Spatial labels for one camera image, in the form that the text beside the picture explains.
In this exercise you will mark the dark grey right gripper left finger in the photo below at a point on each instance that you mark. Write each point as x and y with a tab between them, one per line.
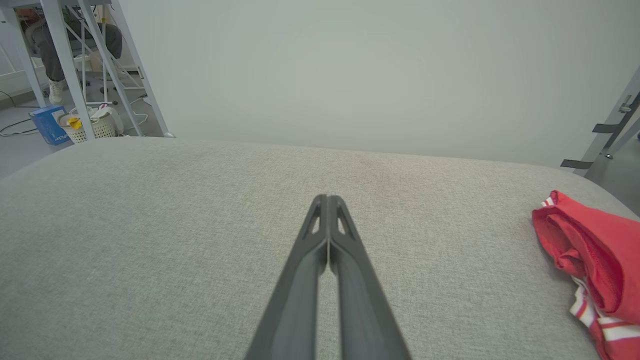
295	300

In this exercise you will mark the white perforated laundry basket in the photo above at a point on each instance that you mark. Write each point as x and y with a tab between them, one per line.
102	130

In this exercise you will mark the grey metal table frame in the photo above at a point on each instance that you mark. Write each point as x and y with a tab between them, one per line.
62	60

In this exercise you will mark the yellow item in basket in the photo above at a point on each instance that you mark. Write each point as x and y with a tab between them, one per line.
74	123

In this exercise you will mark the red and white basketball jersey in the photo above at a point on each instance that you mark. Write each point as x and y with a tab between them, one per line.
605	250

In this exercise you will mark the seated person in dark trousers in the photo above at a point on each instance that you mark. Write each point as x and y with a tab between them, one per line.
50	55

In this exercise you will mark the blue cardboard box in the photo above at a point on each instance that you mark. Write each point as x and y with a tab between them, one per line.
45	125

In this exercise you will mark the white cloth in basket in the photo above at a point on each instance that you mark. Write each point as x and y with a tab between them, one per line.
110	114

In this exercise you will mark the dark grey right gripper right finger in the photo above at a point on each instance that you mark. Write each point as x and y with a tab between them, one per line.
365	300

